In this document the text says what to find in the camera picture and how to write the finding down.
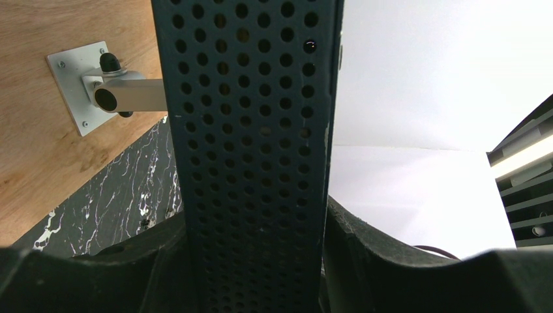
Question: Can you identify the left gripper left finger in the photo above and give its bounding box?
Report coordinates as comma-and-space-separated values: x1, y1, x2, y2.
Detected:
1, 213, 199, 312

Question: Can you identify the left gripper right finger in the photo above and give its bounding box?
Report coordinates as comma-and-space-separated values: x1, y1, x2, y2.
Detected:
323, 198, 552, 312

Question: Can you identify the dark teal network switch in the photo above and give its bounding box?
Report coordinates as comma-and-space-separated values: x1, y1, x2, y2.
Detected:
152, 1, 344, 312

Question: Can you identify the wooden base board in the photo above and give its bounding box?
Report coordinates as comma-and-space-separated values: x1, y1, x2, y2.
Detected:
1, 1, 163, 246

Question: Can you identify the silver metal mount bracket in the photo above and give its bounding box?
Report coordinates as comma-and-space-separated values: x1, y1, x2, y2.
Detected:
46, 41, 168, 137

